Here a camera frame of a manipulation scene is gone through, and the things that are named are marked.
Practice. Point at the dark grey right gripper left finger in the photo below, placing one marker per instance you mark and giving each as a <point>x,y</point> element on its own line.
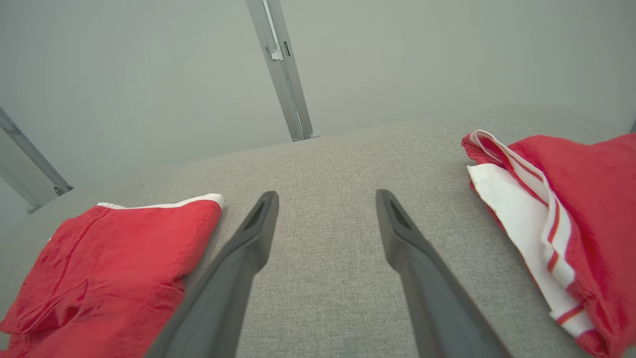
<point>223,288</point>

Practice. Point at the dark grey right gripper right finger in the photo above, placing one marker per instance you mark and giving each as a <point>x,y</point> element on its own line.
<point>437,308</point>

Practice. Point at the red white-trimmed shorts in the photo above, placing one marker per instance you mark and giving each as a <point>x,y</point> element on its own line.
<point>109,268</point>

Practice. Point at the red white numbered jersey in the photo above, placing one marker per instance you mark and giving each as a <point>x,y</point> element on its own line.
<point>601,209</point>

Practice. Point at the grey metal partition post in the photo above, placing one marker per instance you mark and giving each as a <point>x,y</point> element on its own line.
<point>30,164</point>
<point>280,64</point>

